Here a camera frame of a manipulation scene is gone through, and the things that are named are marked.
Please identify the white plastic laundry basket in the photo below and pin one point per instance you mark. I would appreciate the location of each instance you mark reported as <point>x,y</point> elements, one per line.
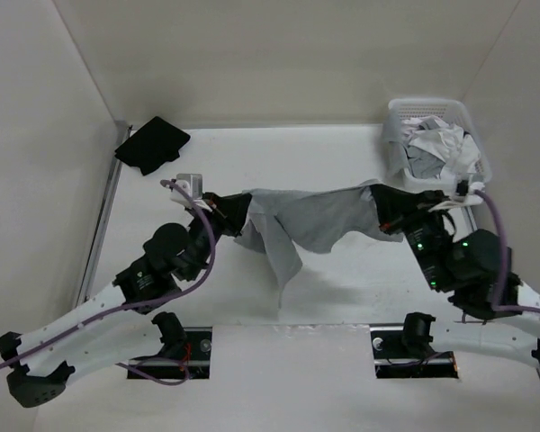
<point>448,110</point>

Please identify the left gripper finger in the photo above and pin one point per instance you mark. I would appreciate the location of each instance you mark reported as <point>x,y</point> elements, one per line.
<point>233,208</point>
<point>229,226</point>

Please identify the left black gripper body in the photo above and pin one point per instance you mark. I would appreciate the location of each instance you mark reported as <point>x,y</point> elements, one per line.
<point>201,234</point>

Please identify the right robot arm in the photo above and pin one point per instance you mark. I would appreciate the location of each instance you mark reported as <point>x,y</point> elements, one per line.
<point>500,311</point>

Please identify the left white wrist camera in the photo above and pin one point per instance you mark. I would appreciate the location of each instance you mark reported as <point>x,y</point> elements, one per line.
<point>185,188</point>

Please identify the grey tank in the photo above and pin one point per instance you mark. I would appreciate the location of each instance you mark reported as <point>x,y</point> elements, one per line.
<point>422,164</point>
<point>280,223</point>

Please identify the folded black tank top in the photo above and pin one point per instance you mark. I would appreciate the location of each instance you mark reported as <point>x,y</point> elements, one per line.
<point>157,142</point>

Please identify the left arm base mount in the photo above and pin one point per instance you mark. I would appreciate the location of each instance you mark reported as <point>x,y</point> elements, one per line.
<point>195,354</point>

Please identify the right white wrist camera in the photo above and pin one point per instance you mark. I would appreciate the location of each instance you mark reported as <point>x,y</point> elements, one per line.
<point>467,193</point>

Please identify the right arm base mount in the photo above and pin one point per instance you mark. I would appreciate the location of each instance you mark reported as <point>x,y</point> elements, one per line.
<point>392,360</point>

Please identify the grey tank top in basket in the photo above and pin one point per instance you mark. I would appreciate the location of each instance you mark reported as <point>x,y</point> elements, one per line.
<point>422,164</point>

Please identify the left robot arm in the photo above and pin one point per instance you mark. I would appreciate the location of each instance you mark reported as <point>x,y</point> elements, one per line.
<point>124,321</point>

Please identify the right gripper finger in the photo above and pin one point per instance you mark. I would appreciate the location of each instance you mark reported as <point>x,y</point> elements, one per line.
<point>391,216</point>
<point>392,199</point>

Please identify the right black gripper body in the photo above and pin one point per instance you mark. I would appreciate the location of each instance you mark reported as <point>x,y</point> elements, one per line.
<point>425,229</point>

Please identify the white tank top in basket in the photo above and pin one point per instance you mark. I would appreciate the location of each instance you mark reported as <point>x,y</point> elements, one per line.
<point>447,141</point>

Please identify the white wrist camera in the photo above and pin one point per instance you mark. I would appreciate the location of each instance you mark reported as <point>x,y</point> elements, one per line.
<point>185,188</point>
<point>467,193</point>

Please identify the grey cloth over basket rim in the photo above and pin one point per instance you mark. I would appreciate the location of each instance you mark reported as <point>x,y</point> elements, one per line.
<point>393,142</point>

